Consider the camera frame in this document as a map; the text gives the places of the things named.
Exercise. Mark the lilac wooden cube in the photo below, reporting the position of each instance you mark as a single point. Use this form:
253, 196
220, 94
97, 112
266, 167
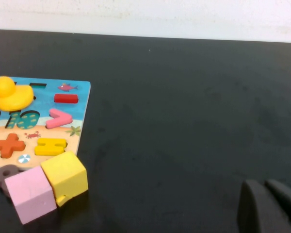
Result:
29, 194

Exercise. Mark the yellow rubber duck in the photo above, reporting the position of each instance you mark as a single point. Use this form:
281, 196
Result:
12, 97

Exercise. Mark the yellow wooden cube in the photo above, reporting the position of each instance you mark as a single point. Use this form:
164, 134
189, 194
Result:
65, 174

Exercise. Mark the red minus sign piece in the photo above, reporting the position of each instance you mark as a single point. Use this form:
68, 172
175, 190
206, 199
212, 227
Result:
65, 98

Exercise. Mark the colourful wooden puzzle board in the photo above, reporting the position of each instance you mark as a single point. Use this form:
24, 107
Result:
42, 104

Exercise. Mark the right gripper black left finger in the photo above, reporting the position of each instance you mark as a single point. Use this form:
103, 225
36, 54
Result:
257, 211

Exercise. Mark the brown number eight piece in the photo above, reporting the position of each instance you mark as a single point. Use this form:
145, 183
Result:
14, 169

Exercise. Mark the pink greater-than sign piece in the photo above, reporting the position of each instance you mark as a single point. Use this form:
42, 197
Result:
65, 118

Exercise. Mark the yellow equals sign piece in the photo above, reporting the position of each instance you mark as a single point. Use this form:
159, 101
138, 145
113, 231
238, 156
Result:
49, 146

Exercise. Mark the orange plus sign piece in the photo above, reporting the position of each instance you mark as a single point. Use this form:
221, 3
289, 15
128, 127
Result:
9, 145

